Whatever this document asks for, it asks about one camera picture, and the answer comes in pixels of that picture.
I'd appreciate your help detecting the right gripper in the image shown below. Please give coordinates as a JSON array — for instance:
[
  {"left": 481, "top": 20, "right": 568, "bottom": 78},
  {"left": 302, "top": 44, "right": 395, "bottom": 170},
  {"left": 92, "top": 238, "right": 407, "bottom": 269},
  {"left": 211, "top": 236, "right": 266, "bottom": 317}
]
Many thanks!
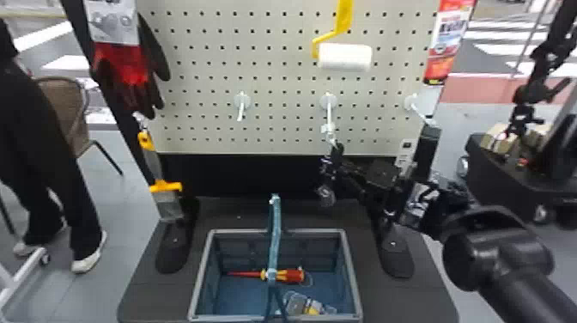
[{"left": 314, "top": 141, "right": 404, "bottom": 209}]

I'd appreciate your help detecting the white pegboard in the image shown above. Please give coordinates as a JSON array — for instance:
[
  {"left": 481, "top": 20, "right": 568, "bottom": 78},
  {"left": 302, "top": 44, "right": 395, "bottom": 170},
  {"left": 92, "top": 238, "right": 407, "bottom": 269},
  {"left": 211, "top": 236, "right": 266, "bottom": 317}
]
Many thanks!
[{"left": 134, "top": 0, "right": 442, "bottom": 280}]

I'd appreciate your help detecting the red screwdriver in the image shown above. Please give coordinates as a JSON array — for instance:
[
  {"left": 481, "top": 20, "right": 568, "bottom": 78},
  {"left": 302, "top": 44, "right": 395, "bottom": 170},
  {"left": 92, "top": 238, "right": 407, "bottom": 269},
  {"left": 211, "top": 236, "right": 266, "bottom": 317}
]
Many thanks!
[{"left": 226, "top": 266, "right": 307, "bottom": 284}]

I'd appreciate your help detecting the yellow paint roller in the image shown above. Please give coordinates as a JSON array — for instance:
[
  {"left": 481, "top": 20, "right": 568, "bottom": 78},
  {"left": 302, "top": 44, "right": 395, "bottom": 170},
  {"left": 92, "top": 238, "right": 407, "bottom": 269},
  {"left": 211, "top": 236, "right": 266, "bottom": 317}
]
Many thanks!
[{"left": 310, "top": 0, "right": 374, "bottom": 73}]

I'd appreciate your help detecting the grey yellow tool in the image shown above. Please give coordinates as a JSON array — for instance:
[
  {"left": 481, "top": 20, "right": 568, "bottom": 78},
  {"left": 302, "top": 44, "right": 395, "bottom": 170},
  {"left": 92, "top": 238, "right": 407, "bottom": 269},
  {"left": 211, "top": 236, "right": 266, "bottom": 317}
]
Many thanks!
[{"left": 281, "top": 289, "right": 337, "bottom": 317}]

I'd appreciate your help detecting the blue basket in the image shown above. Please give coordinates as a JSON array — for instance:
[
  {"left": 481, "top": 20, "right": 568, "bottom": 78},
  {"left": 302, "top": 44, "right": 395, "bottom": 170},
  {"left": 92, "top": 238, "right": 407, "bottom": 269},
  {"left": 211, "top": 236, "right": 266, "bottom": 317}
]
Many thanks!
[{"left": 186, "top": 193, "right": 364, "bottom": 323}]

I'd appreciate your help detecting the yellow grey scraper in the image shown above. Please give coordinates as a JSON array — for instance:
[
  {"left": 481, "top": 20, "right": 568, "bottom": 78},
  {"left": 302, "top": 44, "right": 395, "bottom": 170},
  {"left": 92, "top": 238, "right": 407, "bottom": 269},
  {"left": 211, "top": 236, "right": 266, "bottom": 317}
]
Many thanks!
[{"left": 137, "top": 130, "right": 186, "bottom": 223}]

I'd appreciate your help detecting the red carded tool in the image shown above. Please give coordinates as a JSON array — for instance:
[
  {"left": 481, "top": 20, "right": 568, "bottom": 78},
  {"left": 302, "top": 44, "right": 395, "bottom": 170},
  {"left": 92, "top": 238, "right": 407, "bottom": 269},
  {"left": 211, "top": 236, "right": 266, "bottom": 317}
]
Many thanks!
[{"left": 422, "top": 0, "right": 478, "bottom": 87}]

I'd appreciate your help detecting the red black gloves pair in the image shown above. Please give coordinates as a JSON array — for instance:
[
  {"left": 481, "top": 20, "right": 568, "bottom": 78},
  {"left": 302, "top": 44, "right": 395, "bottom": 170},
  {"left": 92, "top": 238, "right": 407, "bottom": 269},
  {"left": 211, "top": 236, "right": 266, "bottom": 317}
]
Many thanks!
[{"left": 82, "top": 0, "right": 172, "bottom": 121}]

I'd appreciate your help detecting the brown chair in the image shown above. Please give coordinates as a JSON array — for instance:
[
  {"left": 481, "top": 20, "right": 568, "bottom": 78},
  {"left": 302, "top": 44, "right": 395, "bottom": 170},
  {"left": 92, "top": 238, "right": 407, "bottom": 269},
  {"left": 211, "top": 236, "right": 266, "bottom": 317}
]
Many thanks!
[{"left": 35, "top": 76, "right": 125, "bottom": 177}]

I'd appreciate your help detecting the person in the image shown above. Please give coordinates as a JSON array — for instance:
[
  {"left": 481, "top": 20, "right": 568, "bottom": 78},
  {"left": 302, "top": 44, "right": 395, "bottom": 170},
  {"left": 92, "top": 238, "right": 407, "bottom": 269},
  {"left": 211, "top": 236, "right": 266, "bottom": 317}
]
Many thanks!
[{"left": 0, "top": 17, "right": 109, "bottom": 275}]

